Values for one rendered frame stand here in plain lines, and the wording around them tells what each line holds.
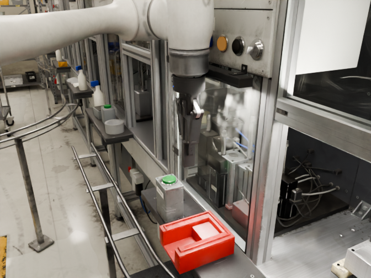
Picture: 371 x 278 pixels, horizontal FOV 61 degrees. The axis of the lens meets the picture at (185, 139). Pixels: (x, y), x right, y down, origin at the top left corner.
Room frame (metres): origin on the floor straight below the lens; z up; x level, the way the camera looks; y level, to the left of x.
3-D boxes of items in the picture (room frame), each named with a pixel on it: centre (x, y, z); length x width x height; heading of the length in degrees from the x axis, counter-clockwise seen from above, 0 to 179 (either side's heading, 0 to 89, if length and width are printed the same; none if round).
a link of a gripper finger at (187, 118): (0.71, -0.01, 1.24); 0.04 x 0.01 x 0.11; 111
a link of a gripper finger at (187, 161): (0.72, -0.01, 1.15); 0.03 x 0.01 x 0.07; 111
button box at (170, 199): (0.80, 0.04, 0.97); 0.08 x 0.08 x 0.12; 27
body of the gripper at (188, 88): (0.72, -0.01, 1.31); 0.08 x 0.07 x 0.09; 21
